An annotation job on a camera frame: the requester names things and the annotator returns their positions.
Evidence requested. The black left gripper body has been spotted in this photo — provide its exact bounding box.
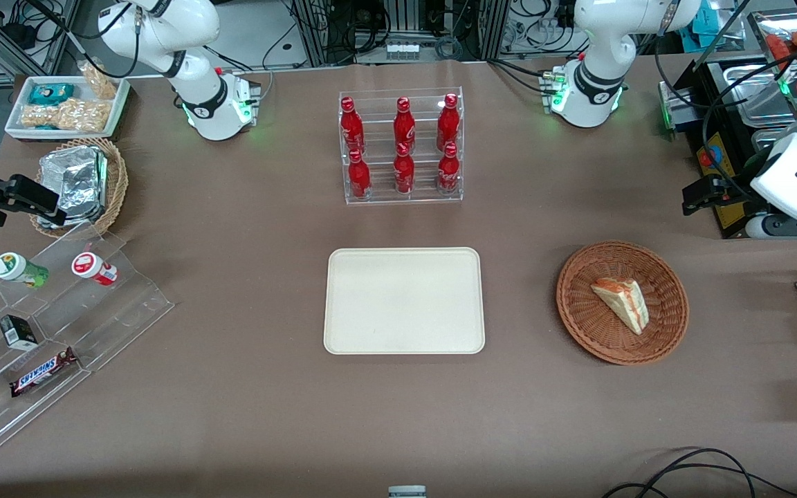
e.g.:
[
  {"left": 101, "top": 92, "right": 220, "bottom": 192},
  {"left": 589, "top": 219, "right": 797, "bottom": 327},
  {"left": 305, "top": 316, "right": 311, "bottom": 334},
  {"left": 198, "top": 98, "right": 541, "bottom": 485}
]
[{"left": 682, "top": 173, "right": 749, "bottom": 216}]

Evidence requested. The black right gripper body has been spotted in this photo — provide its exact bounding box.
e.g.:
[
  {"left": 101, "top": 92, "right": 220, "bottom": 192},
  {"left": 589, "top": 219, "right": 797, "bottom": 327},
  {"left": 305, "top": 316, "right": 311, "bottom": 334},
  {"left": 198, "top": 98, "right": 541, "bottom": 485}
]
[{"left": 0, "top": 174, "right": 62, "bottom": 228}]

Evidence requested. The triangular sandwich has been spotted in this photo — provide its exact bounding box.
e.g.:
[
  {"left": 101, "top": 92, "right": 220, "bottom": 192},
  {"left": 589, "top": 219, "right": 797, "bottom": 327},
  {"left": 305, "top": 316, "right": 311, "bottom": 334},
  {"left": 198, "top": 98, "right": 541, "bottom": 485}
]
[{"left": 591, "top": 278, "right": 649, "bottom": 336}]

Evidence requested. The light tan wicker basket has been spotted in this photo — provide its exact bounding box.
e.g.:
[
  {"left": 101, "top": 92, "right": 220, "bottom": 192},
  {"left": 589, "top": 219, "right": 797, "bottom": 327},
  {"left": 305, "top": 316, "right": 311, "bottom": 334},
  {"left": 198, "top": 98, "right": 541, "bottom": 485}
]
[{"left": 30, "top": 137, "right": 129, "bottom": 239}]

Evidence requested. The white rectangular snack tray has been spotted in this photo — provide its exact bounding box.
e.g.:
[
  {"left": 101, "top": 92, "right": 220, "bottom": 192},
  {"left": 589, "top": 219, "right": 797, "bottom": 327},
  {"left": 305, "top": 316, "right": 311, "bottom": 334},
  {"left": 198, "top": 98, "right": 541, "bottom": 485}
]
[{"left": 4, "top": 75, "right": 131, "bottom": 142}]

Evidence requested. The brown round wicker basket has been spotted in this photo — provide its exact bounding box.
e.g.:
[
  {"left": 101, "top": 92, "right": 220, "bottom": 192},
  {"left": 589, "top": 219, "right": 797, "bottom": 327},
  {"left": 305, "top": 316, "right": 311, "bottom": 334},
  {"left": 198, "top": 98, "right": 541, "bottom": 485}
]
[{"left": 556, "top": 241, "right": 690, "bottom": 365}]

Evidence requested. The cream rectangular plastic tray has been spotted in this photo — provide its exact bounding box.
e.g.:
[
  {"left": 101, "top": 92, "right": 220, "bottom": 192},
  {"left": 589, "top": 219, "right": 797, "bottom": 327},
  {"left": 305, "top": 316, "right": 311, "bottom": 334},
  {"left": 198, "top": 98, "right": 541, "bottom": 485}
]
[{"left": 324, "top": 248, "right": 486, "bottom": 355}]

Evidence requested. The silver foil wrapped package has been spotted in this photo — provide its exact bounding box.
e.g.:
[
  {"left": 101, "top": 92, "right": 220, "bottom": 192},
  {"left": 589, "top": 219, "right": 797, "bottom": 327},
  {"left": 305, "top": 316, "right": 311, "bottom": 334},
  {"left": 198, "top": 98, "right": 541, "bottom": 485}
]
[
  {"left": 36, "top": 185, "right": 106, "bottom": 228},
  {"left": 39, "top": 146, "right": 107, "bottom": 196}
]

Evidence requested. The green lidded drink cup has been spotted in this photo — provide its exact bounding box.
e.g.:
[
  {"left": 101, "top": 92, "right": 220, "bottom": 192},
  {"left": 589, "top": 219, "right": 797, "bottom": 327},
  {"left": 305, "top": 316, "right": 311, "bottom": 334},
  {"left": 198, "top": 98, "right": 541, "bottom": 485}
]
[{"left": 0, "top": 252, "right": 50, "bottom": 289}]

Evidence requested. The large clear peanut snack bag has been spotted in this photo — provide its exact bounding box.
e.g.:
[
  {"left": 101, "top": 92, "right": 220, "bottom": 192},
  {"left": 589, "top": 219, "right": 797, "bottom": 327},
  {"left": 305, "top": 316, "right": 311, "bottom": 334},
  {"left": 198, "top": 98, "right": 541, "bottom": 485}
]
[{"left": 21, "top": 99, "right": 111, "bottom": 133}]

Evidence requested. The black food warmer cabinet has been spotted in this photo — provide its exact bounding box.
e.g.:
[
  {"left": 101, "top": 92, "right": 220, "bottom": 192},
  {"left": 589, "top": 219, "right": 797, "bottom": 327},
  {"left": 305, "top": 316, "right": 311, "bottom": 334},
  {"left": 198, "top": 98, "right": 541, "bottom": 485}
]
[{"left": 658, "top": 10, "right": 797, "bottom": 241}]

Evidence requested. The red lidded drink cup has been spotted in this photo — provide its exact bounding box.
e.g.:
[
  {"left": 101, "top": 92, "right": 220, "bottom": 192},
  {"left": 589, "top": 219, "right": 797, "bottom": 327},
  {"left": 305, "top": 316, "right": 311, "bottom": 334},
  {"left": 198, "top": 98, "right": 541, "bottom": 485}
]
[{"left": 71, "top": 252, "right": 119, "bottom": 287}]

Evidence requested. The teal snack packet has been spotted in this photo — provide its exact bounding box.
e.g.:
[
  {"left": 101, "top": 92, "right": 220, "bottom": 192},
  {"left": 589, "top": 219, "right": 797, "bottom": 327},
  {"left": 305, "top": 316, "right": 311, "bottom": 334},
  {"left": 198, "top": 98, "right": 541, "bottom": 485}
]
[{"left": 28, "top": 83, "right": 75, "bottom": 107}]

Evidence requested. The small clear snack bag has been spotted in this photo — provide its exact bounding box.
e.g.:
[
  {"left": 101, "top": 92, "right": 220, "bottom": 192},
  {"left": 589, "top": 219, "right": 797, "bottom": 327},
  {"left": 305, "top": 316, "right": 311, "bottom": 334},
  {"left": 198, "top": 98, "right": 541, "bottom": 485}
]
[{"left": 79, "top": 61, "right": 120, "bottom": 100}]

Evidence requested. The small black carton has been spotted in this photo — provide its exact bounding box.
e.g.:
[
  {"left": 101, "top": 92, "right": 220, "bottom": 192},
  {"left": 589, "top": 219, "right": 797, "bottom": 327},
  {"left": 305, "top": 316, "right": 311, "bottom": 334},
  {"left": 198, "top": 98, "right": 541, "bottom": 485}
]
[{"left": 0, "top": 315, "right": 39, "bottom": 351}]

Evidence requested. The clear acrylic stepped display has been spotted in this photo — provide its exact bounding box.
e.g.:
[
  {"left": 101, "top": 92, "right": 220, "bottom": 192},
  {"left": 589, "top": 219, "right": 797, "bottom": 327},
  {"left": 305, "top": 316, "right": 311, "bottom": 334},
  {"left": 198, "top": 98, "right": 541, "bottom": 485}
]
[{"left": 0, "top": 221, "right": 176, "bottom": 468}]

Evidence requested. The orange food in warmer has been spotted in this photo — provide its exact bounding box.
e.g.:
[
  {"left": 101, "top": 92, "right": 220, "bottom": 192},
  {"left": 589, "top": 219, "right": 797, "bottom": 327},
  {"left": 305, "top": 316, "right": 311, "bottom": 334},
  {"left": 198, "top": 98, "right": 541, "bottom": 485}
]
[{"left": 764, "top": 31, "right": 797, "bottom": 64}]

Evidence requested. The black power adapter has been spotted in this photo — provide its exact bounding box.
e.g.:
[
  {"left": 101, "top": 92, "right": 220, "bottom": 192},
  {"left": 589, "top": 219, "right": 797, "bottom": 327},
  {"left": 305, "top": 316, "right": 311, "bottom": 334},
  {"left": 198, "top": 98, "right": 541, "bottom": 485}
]
[{"left": 0, "top": 10, "right": 37, "bottom": 46}]

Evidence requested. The Snickers chocolate bar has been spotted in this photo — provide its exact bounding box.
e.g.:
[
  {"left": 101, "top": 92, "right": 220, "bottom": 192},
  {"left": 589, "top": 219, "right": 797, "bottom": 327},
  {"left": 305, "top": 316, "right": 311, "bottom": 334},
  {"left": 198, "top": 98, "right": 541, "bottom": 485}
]
[{"left": 10, "top": 347, "right": 79, "bottom": 398}]

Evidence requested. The red cola bottle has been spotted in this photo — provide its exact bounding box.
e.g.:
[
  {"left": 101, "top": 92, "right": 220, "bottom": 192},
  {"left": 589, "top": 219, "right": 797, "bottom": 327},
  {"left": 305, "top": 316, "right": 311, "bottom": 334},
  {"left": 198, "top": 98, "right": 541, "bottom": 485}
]
[
  {"left": 393, "top": 97, "right": 416, "bottom": 154},
  {"left": 340, "top": 97, "right": 365, "bottom": 155},
  {"left": 437, "top": 142, "right": 461, "bottom": 195},
  {"left": 394, "top": 143, "right": 416, "bottom": 195},
  {"left": 348, "top": 149, "right": 372, "bottom": 201},
  {"left": 437, "top": 93, "right": 460, "bottom": 151}
]

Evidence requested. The clear acrylic bottle rack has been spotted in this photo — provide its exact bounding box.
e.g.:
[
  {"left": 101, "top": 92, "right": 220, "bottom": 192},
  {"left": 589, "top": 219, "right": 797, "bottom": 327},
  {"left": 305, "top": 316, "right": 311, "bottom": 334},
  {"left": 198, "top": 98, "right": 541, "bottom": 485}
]
[{"left": 338, "top": 87, "right": 464, "bottom": 205}]

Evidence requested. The black floor cable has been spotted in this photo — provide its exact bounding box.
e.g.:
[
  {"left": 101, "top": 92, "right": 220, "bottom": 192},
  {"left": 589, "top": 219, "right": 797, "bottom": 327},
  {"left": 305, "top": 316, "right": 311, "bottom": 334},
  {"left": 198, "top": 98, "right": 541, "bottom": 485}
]
[
  {"left": 603, "top": 462, "right": 797, "bottom": 498},
  {"left": 637, "top": 448, "right": 757, "bottom": 498}
]

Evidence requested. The aluminium frame equipment rack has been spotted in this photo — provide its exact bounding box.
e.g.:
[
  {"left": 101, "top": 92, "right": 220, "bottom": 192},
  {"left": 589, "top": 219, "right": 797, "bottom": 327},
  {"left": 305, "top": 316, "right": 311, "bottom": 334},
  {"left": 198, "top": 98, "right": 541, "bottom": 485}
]
[{"left": 291, "top": 0, "right": 511, "bottom": 67}]

